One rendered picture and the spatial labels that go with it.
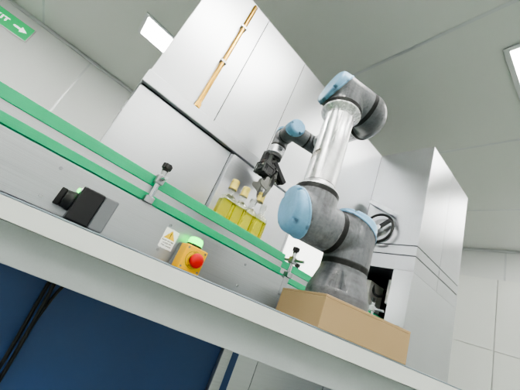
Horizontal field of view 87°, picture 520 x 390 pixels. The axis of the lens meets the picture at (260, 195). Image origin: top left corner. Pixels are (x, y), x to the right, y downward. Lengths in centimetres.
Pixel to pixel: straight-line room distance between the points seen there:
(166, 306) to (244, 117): 106
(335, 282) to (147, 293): 40
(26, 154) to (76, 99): 353
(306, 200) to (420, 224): 137
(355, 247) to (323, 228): 10
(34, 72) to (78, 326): 379
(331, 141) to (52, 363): 86
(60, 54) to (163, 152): 344
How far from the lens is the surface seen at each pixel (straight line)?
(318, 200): 66
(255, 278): 102
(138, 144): 117
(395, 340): 71
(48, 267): 59
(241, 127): 140
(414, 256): 188
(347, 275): 68
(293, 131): 121
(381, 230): 200
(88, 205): 72
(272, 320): 56
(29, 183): 80
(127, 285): 56
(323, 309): 60
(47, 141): 84
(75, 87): 438
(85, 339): 87
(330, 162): 73
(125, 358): 92
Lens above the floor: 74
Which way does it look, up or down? 21 degrees up
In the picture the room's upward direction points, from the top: 23 degrees clockwise
